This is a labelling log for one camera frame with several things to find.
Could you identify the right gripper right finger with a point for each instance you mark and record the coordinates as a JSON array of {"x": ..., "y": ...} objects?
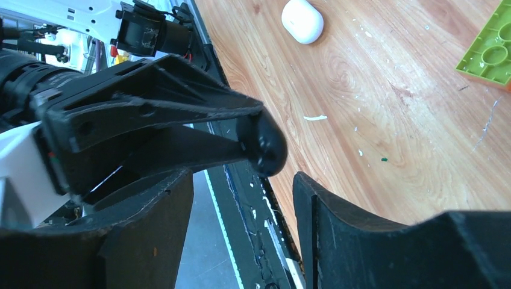
[{"x": 345, "y": 246}]

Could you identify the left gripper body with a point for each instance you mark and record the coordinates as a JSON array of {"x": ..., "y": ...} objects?
[{"x": 66, "y": 103}]

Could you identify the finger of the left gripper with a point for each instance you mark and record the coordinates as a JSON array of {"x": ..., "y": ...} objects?
[
  {"x": 130, "y": 164},
  {"x": 166, "y": 92}
]

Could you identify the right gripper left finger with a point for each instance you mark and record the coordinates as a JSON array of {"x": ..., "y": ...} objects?
[{"x": 134, "y": 240}]

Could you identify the black earbud charging case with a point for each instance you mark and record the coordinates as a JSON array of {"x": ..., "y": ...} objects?
[{"x": 263, "y": 142}]

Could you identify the white earbud charging case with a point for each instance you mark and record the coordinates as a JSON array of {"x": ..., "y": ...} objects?
[{"x": 302, "y": 21}]

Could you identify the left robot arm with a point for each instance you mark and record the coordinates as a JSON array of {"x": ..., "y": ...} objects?
[{"x": 138, "y": 28}]

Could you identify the orange toy piece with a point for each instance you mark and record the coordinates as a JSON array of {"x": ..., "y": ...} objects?
[{"x": 488, "y": 83}]

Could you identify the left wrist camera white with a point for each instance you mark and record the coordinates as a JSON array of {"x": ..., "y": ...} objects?
[{"x": 28, "y": 196}]

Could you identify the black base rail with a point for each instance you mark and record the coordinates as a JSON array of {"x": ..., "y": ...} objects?
[{"x": 236, "y": 236}]

